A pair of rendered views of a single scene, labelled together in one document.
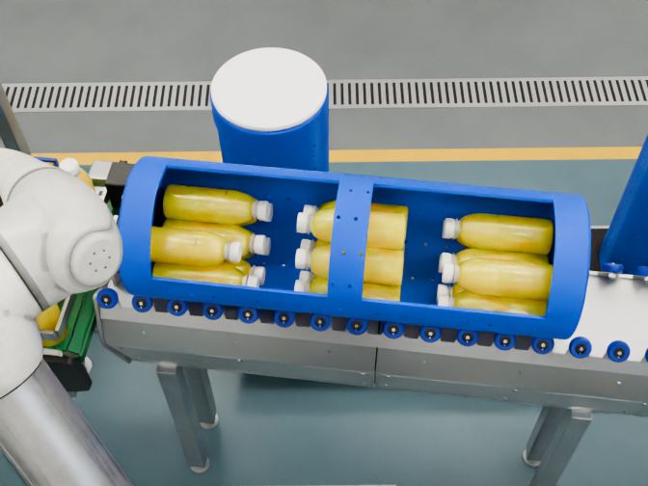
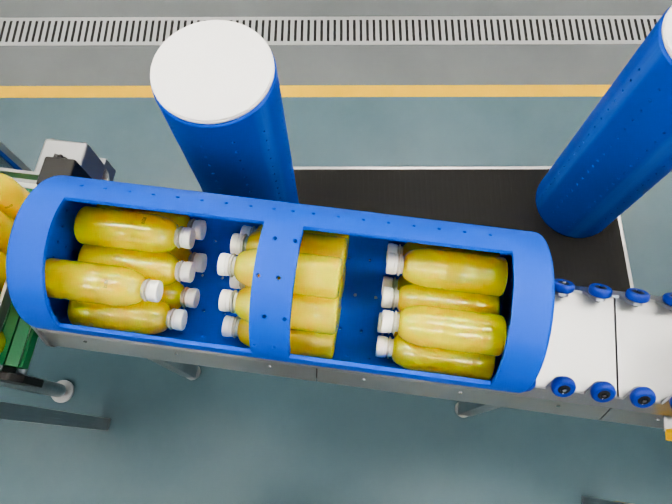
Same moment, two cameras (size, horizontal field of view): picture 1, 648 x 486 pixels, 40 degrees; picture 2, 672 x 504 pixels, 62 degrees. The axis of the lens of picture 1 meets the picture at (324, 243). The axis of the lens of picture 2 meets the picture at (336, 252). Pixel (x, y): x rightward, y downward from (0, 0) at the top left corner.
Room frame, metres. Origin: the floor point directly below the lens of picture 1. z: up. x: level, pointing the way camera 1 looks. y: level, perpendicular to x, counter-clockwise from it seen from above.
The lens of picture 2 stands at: (0.73, -0.15, 2.07)
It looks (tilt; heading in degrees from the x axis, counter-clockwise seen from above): 70 degrees down; 1
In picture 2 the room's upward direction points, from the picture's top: 1 degrees counter-clockwise
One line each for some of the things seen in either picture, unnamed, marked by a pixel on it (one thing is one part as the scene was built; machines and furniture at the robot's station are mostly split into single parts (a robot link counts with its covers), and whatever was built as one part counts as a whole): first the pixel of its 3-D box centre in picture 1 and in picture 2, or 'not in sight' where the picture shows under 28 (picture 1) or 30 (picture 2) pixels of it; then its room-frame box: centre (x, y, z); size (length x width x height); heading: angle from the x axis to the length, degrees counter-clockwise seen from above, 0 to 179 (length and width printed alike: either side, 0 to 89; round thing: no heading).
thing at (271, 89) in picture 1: (269, 88); (212, 70); (1.55, 0.13, 1.03); 0.28 x 0.28 x 0.01
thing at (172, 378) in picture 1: (185, 419); (168, 358); (1.02, 0.38, 0.31); 0.06 x 0.06 x 0.63; 82
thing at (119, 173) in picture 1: (125, 189); (65, 183); (1.31, 0.45, 0.95); 0.10 x 0.07 x 0.10; 172
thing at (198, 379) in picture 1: (196, 373); not in sight; (1.16, 0.36, 0.31); 0.06 x 0.06 x 0.63; 82
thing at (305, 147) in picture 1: (278, 202); (244, 166); (1.55, 0.13, 0.59); 0.28 x 0.28 x 0.88
